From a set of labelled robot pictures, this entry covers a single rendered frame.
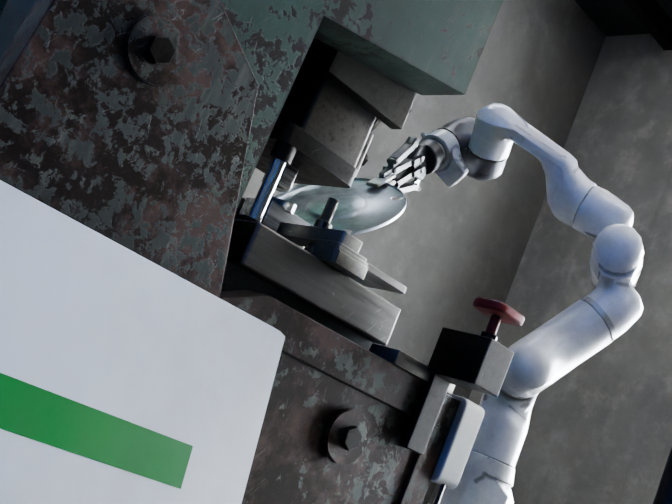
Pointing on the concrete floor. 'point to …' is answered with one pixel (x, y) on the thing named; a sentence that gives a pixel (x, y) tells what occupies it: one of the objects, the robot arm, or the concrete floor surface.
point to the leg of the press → (201, 223)
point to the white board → (119, 372)
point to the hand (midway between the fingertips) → (381, 183)
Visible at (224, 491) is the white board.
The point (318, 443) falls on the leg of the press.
